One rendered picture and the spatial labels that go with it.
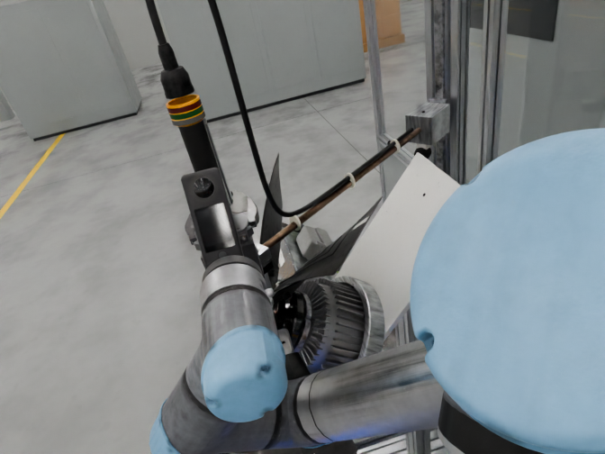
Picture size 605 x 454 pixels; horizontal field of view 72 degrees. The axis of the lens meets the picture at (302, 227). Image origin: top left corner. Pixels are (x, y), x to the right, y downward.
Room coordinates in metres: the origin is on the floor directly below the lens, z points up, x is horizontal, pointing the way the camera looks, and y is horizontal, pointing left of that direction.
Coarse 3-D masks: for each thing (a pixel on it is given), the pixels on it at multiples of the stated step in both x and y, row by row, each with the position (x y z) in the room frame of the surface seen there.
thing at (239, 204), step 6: (234, 192) 0.57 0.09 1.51; (240, 192) 0.57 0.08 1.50; (234, 198) 0.55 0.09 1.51; (240, 198) 0.55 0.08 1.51; (246, 198) 0.54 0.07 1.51; (234, 204) 0.53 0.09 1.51; (240, 204) 0.53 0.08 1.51; (246, 204) 0.53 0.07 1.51; (234, 210) 0.52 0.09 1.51; (240, 210) 0.51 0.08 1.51; (246, 210) 0.51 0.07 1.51
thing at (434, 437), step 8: (432, 432) 0.94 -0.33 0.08; (392, 440) 0.94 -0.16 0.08; (400, 440) 0.94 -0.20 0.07; (432, 440) 0.91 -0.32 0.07; (440, 440) 0.90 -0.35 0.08; (368, 448) 0.93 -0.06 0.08; (376, 448) 0.93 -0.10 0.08; (384, 448) 0.92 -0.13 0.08; (392, 448) 0.91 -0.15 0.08; (400, 448) 0.91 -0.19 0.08; (432, 448) 0.88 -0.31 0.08; (440, 448) 0.88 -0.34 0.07
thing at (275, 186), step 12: (276, 156) 0.86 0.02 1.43; (276, 168) 0.88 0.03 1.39; (276, 180) 0.90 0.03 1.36; (276, 192) 0.90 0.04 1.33; (264, 216) 0.78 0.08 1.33; (276, 216) 0.87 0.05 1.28; (264, 228) 0.77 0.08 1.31; (276, 228) 0.85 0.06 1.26; (264, 240) 0.76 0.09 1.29; (276, 252) 0.80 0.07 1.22; (276, 264) 0.78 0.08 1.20
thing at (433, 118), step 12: (420, 108) 0.98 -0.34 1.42; (432, 108) 0.96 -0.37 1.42; (444, 108) 0.94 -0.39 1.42; (408, 120) 0.95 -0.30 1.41; (420, 120) 0.93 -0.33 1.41; (432, 120) 0.91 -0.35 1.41; (444, 120) 0.94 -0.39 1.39; (420, 132) 0.93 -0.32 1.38; (432, 132) 0.91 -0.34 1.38; (444, 132) 0.94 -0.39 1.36; (432, 144) 0.90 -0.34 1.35
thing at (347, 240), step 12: (360, 228) 0.52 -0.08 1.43; (336, 240) 0.57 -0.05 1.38; (348, 240) 0.51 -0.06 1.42; (324, 252) 0.54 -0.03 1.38; (336, 252) 0.50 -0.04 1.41; (348, 252) 0.47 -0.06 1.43; (312, 264) 0.53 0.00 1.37; (324, 264) 0.49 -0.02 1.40; (336, 264) 0.46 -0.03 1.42; (300, 276) 0.52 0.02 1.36; (312, 276) 0.49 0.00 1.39; (276, 288) 0.57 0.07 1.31
